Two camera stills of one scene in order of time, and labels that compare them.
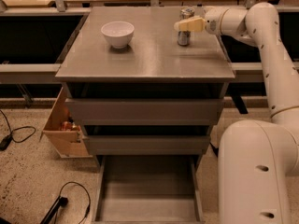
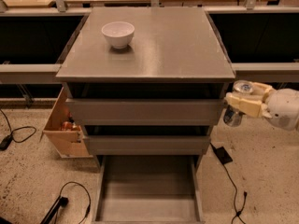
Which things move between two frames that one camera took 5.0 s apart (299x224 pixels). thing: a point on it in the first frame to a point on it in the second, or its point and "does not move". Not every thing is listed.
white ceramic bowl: [118, 33] does not move
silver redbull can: [184, 36] to [233, 117]
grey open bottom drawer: [148, 189] does not move
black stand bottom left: [61, 202] does not move
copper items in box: [66, 125] does not move
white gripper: [212, 22] to [284, 107]
